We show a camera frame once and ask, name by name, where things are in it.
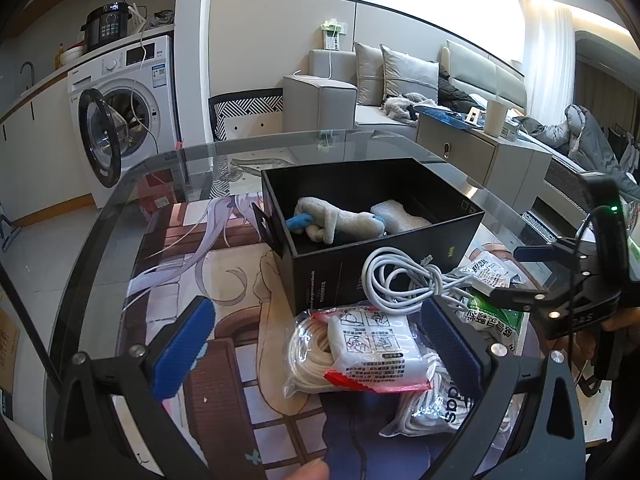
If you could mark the green and white packet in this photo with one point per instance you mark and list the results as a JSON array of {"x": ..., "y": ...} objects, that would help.
[{"x": 500, "y": 322}]

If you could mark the kitchen faucet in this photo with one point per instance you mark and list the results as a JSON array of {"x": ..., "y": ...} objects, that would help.
[{"x": 29, "y": 67}]

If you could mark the white cup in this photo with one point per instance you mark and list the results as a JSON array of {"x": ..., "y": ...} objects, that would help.
[{"x": 496, "y": 117}]

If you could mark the beige padded headboard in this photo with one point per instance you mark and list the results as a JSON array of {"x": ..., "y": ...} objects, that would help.
[{"x": 492, "y": 75}]

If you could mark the grey sofa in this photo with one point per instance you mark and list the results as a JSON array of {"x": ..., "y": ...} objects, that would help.
[{"x": 320, "y": 105}]

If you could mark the grey plush toy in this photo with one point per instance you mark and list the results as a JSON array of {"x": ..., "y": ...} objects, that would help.
[{"x": 345, "y": 220}]

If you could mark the printed table mat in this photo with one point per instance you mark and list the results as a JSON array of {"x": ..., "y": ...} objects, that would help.
[{"x": 235, "y": 310}]

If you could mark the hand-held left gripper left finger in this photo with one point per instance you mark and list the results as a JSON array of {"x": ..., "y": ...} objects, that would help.
[{"x": 182, "y": 350}]

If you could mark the green wall socket holder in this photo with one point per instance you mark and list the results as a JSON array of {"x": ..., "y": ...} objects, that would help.
[{"x": 333, "y": 32}]

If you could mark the black cardboard box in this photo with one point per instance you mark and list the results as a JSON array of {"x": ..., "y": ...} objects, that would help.
[{"x": 325, "y": 280}]

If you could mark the person's right hand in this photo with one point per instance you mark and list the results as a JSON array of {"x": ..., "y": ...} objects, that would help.
[{"x": 622, "y": 321}]

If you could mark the black white patterned chair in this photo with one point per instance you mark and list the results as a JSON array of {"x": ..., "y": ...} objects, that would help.
[{"x": 245, "y": 110}]

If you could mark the white curtain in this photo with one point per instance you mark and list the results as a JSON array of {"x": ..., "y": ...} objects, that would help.
[{"x": 547, "y": 60}]

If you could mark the black jacket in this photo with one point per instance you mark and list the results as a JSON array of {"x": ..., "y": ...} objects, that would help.
[{"x": 457, "y": 92}]

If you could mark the white packet black print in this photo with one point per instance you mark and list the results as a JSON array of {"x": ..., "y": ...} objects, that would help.
[{"x": 487, "y": 272}]

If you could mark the white bowl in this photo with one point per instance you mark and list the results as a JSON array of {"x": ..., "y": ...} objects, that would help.
[{"x": 72, "y": 55}]

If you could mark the blue flat package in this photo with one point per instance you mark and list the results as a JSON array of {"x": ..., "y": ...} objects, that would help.
[{"x": 445, "y": 116}]

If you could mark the black pressure cooker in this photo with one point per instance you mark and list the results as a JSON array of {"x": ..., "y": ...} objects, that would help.
[{"x": 107, "y": 25}]

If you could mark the grey furry cloth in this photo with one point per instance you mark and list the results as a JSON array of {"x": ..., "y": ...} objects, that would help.
[{"x": 400, "y": 107}]

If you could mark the grey down jacket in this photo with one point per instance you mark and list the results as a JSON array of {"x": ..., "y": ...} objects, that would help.
[{"x": 585, "y": 145}]

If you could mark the brown cardboard box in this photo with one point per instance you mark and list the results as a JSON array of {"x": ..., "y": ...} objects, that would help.
[{"x": 7, "y": 345}]

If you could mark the white kitchen counter cabinet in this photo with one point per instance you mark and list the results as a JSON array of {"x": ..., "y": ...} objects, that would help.
[{"x": 40, "y": 150}]

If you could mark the white washing machine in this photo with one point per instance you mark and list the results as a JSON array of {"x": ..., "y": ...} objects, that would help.
[{"x": 145, "y": 90}]

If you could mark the beige bedside cabinet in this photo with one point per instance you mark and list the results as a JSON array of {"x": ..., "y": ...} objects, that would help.
[{"x": 475, "y": 160}]

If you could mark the small white carton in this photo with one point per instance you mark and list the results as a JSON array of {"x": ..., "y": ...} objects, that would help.
[{"x": 510, "y": 131}]

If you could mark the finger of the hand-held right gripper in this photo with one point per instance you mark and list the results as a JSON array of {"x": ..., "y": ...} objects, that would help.
[
  {"x": 537, "y": 252},
  {"x": 520, "y": 296}
]

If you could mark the white foam sponge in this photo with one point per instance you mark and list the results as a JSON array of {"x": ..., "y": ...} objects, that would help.
[{"x": 405, "y": 212}]

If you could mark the red bag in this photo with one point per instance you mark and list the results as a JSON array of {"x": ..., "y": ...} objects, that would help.
[{"x": 152, "y": 195}]

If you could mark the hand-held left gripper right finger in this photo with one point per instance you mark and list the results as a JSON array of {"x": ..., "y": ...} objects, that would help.
[{"x": 452, "y": 345}]

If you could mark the grey cushion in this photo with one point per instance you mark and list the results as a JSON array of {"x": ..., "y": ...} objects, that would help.
[
  {"x": 410, "y": 72},
  {"x": 367, "y": 72}
]

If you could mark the person's left hand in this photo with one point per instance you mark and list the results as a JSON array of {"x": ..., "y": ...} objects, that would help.
[{"x": 310, "y": 471}]

